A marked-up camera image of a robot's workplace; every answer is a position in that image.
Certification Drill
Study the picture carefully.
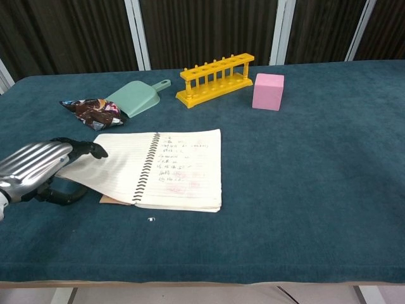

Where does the yellow test tube rack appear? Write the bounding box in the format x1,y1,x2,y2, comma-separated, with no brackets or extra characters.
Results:
175,53,256,110

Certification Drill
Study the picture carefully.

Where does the spiral notebook with kraft cover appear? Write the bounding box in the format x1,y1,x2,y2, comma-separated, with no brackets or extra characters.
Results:
54,128,223,213

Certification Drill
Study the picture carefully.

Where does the white frame post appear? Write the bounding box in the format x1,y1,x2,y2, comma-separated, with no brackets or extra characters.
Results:
124,0,152,71
344,0,379,61
0,58,15,96
268,0,297,66

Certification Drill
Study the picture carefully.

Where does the green plastic dustpan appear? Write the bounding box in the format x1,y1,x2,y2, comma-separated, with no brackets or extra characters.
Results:
105,79,172,119

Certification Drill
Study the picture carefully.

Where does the teal velvet table cloth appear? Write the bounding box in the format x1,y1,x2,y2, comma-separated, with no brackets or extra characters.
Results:
0,58,405,284

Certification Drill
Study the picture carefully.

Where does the dark brown pleated curtain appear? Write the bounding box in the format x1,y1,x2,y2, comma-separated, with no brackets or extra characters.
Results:
0,0,405,83

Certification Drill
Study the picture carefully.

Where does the pink cube block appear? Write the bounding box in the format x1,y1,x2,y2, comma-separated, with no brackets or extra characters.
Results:
251,73,285,111

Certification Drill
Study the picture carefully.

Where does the dark printed snack bag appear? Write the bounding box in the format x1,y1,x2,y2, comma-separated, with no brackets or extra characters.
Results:
59,98,126,131

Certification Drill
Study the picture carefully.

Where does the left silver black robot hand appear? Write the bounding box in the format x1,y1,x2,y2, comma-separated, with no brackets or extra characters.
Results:
0,137,109,206

